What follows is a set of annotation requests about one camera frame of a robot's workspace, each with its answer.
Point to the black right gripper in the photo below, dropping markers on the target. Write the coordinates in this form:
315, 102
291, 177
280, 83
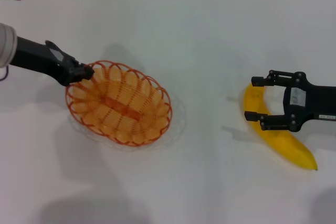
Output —
317, 103

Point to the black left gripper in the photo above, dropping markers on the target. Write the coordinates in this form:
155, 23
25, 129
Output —
39, 57

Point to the yellow banana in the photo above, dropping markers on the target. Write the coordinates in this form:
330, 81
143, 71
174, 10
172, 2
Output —
283, 142

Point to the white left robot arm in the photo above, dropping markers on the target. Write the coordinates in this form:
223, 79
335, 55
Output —
6, 43

